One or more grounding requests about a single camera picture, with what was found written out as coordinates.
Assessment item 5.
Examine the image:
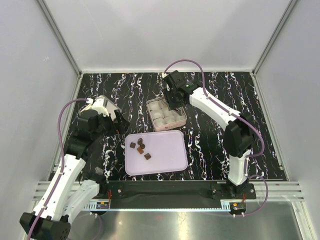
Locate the dark square chocolate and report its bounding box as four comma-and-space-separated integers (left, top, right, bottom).
129, 142, 136, 149

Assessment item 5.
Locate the dark oval chocolate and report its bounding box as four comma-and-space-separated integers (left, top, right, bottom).
137, 138, 143, 145

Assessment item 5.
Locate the caramel brown square chocolate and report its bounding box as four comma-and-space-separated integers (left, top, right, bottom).
137, 147, 144, 154

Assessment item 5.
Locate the dark pyramid chocolate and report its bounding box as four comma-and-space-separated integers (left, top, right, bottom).
144, 153, 152, 160

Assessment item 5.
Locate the pink tin lid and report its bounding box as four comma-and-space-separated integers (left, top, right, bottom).
79, 95, 122, 121

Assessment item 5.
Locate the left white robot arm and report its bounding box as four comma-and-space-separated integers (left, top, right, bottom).
19, 109, 130, 240

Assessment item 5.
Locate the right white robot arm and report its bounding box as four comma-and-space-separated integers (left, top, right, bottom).
162, 70, 256, 199

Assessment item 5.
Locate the pink chocolate tin box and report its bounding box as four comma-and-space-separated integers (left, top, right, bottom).
146, 97, 187, 132

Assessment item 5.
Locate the lilac plastic tray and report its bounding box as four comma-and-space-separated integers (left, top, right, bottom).
124, 130, 189, 176

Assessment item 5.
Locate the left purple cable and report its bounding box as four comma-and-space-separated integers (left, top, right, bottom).
26, 98, 94, 240

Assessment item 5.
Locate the purple cable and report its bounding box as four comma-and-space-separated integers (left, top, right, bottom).
163, 59, 270, 218
26, 98, 94, 240

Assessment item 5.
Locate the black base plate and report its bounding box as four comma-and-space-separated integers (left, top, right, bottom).
104, 180, 257, 210

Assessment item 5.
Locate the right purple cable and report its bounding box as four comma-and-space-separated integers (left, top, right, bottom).
163, 59, 270, 218

